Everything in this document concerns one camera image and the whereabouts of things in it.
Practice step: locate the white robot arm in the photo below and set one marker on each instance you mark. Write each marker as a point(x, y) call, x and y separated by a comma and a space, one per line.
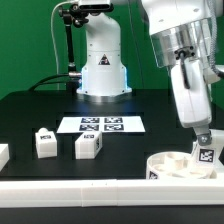
point(183, 35)

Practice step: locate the camera on mount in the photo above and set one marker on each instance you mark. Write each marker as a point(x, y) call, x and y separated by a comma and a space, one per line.
point(95, 5)

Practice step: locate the white round stool seat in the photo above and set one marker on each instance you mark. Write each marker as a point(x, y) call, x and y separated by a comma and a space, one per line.
point(176, 165)

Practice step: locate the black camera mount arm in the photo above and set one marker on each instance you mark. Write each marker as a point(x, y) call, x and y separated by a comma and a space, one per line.
point(73, 16)

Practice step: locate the white U-shaped wall fence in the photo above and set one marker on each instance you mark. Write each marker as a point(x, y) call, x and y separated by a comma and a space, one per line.
point(112, 192)

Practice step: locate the white marker sheet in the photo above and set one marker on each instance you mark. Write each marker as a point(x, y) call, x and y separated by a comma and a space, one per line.
point(109, 124)

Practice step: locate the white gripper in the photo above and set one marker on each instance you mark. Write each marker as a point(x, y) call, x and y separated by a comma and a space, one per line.
point(192, 100)

